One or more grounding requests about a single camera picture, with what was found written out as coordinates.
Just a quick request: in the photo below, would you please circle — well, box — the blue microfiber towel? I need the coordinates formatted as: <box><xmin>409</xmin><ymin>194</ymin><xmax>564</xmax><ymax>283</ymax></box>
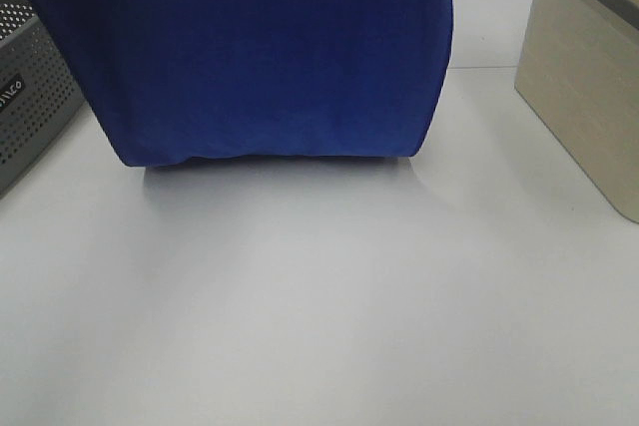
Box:
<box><xmin>29</xmin><ymin>0</ymin><xmax>453</xmax><ymax>167</ymax></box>

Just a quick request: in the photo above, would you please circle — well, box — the beige storage bin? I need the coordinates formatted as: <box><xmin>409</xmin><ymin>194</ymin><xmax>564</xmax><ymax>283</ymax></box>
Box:
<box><xmin>515</xmin><ymin>0</ymin><xmax>638</xmax><ymax>221</ymax></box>

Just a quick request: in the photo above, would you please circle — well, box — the grey perforated plastic basket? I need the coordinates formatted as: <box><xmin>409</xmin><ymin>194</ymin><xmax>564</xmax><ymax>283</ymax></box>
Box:
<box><xmin>0</xmin><ymin>0</ymin><xmax>85</xmax><ymax>195</ymax></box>

